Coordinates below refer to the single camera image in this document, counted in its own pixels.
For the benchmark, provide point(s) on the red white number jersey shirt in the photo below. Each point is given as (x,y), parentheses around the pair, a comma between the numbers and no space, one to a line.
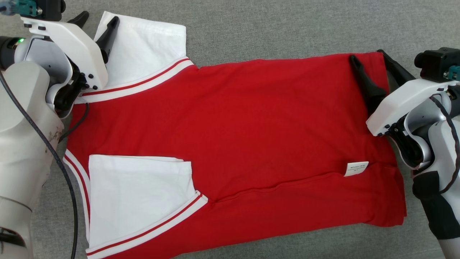
(251,126)

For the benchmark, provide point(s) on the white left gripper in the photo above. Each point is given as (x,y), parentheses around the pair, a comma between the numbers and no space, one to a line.
(72,46)

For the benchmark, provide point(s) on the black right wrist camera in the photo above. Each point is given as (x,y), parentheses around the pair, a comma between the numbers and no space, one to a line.
(436,63)

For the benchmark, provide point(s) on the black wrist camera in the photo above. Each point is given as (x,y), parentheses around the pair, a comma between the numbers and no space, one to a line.
(436,63)
(52,9)

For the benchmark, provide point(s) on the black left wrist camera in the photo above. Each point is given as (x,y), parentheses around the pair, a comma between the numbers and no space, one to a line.
(52,9)

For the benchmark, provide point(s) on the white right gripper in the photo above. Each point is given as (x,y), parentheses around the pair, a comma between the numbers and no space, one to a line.
(399,104)

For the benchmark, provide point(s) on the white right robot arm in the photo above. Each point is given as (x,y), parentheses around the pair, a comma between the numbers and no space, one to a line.
(442,144)

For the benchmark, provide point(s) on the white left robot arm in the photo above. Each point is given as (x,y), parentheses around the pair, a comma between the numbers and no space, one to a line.
(21,144)

